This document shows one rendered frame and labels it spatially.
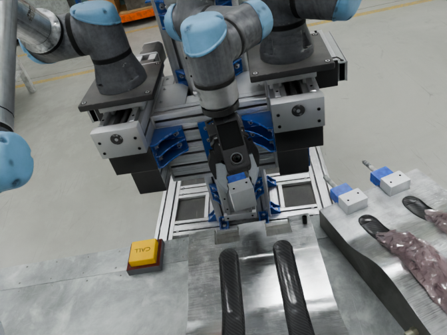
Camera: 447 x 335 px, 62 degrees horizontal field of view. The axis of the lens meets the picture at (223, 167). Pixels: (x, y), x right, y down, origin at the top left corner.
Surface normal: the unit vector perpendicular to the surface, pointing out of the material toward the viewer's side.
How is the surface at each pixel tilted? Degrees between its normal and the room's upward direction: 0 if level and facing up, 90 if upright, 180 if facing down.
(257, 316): 16
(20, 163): 90
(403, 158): 0
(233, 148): 30
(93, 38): 90
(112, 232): 0
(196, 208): 0
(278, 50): 73
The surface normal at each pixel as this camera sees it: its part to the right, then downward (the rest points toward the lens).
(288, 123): -0.01, 0.64
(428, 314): -0.10, -0.60
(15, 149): 0.98, -0.18
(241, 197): 0.21, 0.58
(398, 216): -0.19, -0.76
